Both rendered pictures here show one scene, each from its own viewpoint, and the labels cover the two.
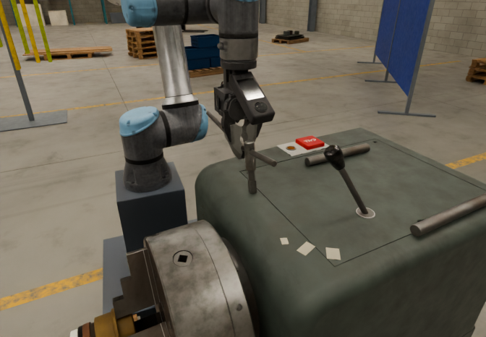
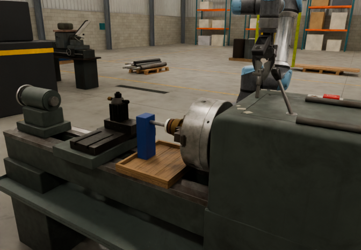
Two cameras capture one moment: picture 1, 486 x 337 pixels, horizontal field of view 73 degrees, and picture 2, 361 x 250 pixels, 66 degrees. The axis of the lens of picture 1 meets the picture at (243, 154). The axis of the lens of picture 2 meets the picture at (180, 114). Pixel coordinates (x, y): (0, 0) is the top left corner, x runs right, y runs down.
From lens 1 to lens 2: 0.85 m
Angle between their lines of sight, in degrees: 53
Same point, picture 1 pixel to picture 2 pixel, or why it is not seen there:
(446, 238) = (312, 130)
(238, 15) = (263, 7)
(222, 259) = (215, 107)
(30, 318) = not seen: hidden behind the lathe
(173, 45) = (281, 33)
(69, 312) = not seen: hidden behind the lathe
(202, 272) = (205, 107)
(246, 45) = (266, 20)
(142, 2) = (235, 4)
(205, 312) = (196, 117)
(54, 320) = not seen: hidden behind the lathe
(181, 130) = (269, 79)
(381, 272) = (255, 121)
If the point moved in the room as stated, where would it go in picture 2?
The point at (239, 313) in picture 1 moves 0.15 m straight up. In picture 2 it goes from (207, 124) to (208, 86)
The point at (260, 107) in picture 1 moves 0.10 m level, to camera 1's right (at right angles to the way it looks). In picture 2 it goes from (256, 46) to (278, 49)
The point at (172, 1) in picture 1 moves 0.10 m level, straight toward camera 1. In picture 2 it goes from (248, 3) to (234, 1)
